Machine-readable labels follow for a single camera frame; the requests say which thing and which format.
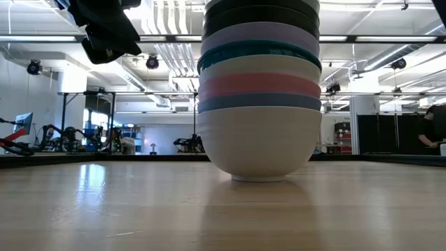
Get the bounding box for black bowl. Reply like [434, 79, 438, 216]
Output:
[203, 0, 321, 25]
[201, 5, 321, 41]

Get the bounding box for black overhead frame bar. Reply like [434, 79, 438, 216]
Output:
[0, 33, 446, 45]

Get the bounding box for red shelf rack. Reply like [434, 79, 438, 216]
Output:
[333, 121, 353, 155]

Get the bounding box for black table edge rail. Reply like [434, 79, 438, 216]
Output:
[0, 152, 446, 169]

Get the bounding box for large white bowl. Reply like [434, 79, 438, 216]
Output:
[197, 106, 323, 183]

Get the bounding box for computer monitor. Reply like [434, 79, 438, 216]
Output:
[13, 112, 34, 135]

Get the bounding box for person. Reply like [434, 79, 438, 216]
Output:
[417, 104, 446, 156]

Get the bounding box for black metal table frame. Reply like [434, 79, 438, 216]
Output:
[57, 91, 199, 154]

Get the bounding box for teal plate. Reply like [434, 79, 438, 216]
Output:
[197, 40, 323, 74]

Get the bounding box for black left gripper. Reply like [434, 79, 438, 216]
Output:
[68, 0, 142, 66]

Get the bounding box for lavender bowl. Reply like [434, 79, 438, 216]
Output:
[200, 21, 321, 59]

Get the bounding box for cream white bowl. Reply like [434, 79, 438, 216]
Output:
[199, 54, 322, 84]

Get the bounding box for black partition panel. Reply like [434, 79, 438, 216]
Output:
[357, 114, 424, 155]

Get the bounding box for pink bowl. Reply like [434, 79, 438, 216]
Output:
[197, 72, 322, 102]

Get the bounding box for blue plastic plate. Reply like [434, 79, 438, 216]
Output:
[197, 92, 322, 114]

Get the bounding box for black cable loop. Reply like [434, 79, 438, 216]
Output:
[0, 137, 36, 157]

